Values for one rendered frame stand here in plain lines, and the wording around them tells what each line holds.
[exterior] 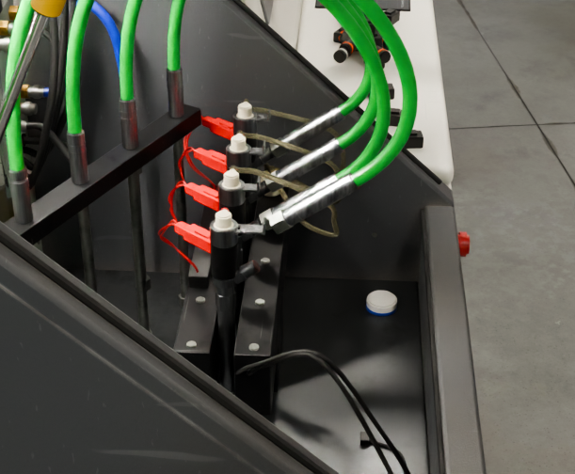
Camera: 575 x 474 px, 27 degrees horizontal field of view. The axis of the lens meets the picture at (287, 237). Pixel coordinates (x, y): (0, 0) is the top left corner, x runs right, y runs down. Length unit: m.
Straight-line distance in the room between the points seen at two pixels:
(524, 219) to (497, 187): 0.18
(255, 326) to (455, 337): 0.22
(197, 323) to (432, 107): 0.59
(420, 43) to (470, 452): 0.89
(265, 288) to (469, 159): 2.36
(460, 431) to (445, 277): 0.26
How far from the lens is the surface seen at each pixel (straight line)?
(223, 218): 1.16
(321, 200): 1.13
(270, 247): 1.36
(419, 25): 1.95
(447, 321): 1.31
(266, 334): 1.22
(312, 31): 1.92
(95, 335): 0.82
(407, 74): 1.07
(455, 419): 1.18
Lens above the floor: 1.72
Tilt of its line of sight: 33 degrees down
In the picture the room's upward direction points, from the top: straight up
